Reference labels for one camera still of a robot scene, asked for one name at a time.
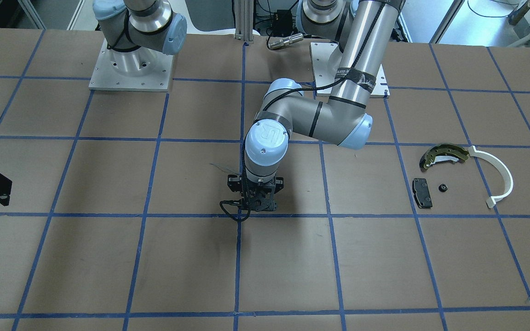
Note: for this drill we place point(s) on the dark grey brake pad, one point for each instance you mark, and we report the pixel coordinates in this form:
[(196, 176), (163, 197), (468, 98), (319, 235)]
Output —
[(421, 193)]

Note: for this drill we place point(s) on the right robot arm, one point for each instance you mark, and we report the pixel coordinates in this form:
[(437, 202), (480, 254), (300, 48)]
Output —
[(141, 39)]

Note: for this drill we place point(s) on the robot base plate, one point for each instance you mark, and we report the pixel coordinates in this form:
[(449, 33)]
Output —
[(139, 70), (326, 60)]

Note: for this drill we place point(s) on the aluminium frame post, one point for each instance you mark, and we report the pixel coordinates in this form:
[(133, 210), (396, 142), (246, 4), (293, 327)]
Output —
[(243, 20)]

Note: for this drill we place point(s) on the olive green brake shoe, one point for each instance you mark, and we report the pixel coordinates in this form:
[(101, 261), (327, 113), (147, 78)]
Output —
[(442, 153)]

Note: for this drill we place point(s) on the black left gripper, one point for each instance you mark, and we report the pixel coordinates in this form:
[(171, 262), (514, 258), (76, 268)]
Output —
[(233, 183)]

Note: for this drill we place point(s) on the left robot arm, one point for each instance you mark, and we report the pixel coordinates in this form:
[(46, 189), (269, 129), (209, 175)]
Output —
[(334, 113)]

